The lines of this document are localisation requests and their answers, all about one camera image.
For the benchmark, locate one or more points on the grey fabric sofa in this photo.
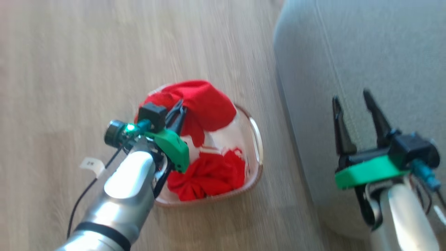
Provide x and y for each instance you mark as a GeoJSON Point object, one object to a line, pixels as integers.
{"type": "Point", "coordinates": [366, 52]}

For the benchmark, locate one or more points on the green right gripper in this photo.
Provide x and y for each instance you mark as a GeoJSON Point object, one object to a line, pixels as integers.
{"type": "Point", "coordinates": [369, 172]}

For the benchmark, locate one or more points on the cream perforated laundry basket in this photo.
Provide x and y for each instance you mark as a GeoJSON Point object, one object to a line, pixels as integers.
{"type": "Point", "coordinates": [254, 131]}

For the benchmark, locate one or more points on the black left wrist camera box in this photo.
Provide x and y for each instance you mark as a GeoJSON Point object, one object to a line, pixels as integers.
{"type": "Point", "coordinates": [152, 115]}

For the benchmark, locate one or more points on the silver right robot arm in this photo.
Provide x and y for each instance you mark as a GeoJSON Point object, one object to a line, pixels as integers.
{"type": "Point", "coordinates": [404, 219]}

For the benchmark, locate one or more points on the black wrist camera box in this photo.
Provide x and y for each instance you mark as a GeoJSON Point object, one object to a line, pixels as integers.
{"type": "Point", "coordinates": [152, 115]}
{"type": "Point", "coordinates": [413, 150]}

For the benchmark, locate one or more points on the red garment with white trim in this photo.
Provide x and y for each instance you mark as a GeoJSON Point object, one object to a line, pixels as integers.
{"type": "Point", "coordinates": [209, 104]}

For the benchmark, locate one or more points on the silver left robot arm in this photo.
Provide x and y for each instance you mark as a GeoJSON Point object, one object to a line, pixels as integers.
{"type": "Point", "coordinates": [125, 188]}

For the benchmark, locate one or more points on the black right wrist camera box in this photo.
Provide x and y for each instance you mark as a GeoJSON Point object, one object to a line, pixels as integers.
{"type": "Point", "coordinates": [413, 150]}

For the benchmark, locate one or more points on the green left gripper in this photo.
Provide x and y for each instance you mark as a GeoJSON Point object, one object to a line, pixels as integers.
{"type": "Point", "coordinates": [172, 146]}

